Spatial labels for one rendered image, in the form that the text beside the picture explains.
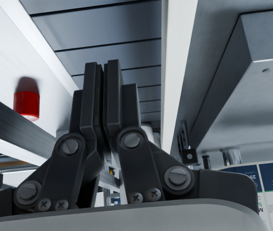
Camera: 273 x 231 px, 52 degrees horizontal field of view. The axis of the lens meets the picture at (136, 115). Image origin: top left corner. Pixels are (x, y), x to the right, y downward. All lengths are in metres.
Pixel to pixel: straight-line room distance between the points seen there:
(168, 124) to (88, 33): 0.12
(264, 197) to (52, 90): 0.47
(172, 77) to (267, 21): 0.13
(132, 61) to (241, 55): 0.11
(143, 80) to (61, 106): 0.21
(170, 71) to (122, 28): 0.04
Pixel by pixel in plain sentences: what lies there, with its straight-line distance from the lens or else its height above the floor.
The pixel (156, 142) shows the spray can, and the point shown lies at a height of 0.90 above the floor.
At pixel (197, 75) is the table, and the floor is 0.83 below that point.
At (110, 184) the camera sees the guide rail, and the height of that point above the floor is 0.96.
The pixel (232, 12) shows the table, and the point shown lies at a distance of 0.28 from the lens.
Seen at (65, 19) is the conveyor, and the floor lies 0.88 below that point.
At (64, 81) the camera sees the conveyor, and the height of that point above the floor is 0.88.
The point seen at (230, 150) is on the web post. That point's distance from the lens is 0.64.
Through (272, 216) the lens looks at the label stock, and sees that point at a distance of 0.65.
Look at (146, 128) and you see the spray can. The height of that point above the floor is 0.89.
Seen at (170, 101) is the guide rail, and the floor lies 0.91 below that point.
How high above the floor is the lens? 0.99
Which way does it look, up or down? 18 degrees down
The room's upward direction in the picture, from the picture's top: 175 degrees clockwise
